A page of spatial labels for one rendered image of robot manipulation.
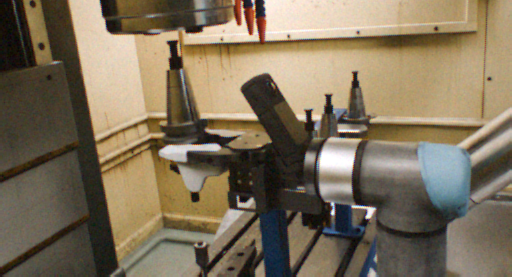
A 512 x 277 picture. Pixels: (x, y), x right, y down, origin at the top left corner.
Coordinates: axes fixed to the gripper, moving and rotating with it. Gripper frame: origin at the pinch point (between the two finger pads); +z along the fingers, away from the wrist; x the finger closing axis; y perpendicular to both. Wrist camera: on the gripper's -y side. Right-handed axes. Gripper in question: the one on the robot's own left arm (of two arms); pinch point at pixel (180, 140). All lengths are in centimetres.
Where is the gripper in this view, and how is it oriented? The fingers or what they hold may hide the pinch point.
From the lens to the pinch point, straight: 67.8
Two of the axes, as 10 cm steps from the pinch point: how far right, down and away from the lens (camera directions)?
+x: 4.5, -3.0, 8.4
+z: -8.9, -0.6, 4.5
